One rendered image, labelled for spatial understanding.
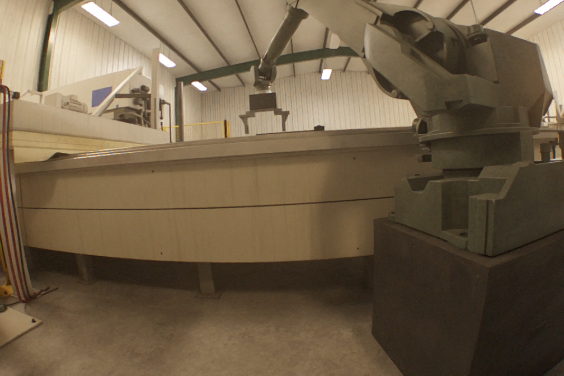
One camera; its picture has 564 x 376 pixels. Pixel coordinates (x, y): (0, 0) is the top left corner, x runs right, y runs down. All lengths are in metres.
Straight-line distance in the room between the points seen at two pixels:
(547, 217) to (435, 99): 0.42
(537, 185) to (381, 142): 0.79
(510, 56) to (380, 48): 0.43
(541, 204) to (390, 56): 0.55
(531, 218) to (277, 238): 1.06
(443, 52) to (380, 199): 0.75
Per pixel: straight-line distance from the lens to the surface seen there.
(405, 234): 0.90
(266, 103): 2.38
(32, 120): 1.99
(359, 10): 1.12
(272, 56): 2.29
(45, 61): 7.86
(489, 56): 0.98
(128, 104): 4.71
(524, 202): 0.73
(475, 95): 0.78
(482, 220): 0.67
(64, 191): 1.95
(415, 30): 1.06
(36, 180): 2.17
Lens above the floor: 0.72
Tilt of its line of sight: level
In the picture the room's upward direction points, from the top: 4 degrees counter-clockwise
